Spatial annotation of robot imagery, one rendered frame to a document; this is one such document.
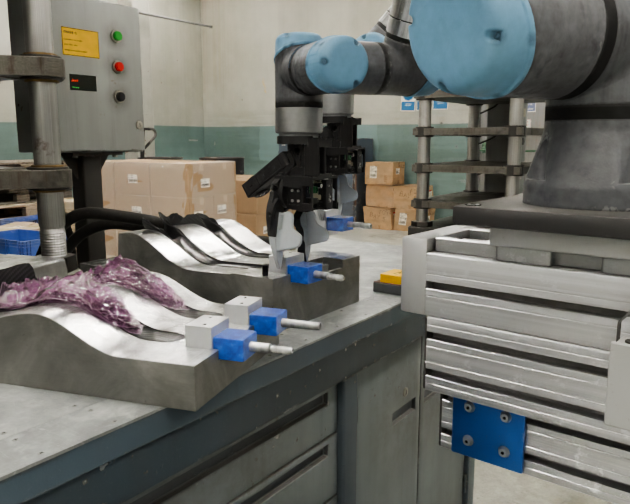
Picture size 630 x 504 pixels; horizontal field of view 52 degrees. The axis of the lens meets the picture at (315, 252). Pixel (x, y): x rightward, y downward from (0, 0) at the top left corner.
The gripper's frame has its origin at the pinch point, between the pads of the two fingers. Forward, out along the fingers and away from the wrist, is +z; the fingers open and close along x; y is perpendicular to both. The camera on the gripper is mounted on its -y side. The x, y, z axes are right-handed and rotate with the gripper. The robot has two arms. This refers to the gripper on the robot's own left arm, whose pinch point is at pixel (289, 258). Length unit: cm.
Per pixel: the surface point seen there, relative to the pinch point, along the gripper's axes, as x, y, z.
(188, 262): -4.2, -19.6, 2.3
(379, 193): 613, -331, 48
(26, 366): -41.8, -8.9, 8.2
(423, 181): 392, -165, 15
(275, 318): -17.7, 11.3, 4.3
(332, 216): 28.5, -10.5, -3.4
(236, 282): -7.0, -5.5, 3.6
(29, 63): 0, -72, -36
